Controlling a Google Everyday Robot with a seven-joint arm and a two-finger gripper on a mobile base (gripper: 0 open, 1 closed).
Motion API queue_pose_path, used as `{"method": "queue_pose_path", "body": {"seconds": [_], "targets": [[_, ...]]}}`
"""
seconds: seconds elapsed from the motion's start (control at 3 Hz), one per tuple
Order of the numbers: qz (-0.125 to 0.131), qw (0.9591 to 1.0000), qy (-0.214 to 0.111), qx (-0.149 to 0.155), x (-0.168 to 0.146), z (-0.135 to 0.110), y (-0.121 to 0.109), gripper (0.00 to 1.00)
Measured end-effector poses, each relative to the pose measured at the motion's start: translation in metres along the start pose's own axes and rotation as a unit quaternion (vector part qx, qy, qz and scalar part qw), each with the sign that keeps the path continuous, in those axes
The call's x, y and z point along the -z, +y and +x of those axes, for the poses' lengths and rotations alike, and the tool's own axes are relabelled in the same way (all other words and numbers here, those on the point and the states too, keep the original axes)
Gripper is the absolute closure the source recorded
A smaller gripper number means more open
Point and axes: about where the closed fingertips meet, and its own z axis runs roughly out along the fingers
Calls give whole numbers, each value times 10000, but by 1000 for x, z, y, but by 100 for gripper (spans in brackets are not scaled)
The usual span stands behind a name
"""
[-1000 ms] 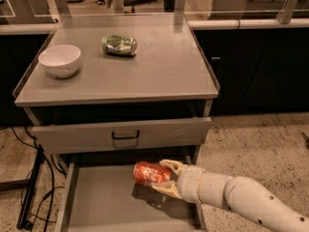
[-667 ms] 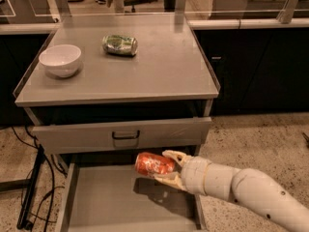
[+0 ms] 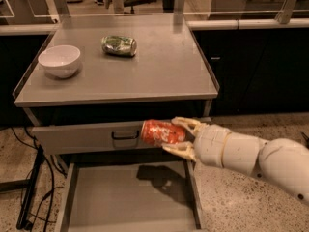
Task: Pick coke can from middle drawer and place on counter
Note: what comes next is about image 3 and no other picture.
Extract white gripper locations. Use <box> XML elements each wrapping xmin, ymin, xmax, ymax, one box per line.
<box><xmin>162</xmin><ymin>117</ymin><xmax>232</xmax><ymax>167</ymax></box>

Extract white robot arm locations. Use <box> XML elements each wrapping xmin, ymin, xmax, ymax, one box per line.
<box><xmin>162</xmin><ymin>117</ymin><xmax>309</xmax><ymax>205</ymax></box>

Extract grey open middle drawer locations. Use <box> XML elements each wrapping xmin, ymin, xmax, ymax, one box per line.
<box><xmin>55</xmin><ymin>161</ymin><xmax>205</xmax><ymax>232</ymax></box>

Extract grey top drawer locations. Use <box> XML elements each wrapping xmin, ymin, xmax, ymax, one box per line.
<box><xmin>32</xmin><ymin>121</ymin><xmax>153</xmax><ymax>155</ymax></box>

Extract grey drawer cabinet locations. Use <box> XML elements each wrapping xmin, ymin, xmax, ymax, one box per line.
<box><xmin>12</xmin><ymin>13</ymin><xmax>220</xmax><ymax>232</ymax></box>

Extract green soda can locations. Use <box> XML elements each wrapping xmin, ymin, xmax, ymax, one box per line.
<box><xmin>101</xmin><ymin>36</ymin><xmax>137</xmax><ymax>57</ymax></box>

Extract white ceramic bowl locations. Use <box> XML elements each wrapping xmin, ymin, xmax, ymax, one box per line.
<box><xmin>38</xmin><ymin>45</ymin><xmax>81</xmax><ymax>78</ymax></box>

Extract black metal floor bar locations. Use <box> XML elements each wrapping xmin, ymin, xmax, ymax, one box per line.
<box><xmin>16</xmin><ymin>147</ymin><xmax>43</xmax><ymax>230</ymax></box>

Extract clear acrylic barrier panel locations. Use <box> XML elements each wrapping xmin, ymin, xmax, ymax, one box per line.
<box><xmin>0</xmin><ymin>0</ymin><xmax>309</xmax><ymax>24</ymax></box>

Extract black drawer handle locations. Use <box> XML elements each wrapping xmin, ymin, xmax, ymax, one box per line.
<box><xmin>111</xmin><ymin>130</ymin><xmax>140</xmax><ymax>140</ymax></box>

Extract grey counter rail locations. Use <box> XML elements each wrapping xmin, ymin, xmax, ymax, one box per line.
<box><xmin>0</xmin><ymin>18</ymin><xmax>309</xmax><ymax>36</ymax></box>

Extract black floor cables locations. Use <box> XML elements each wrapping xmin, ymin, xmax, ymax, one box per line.
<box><xmin>9</xmin><ymin>126</ymin><xmax>68</xmax><ymax>232</ymax></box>

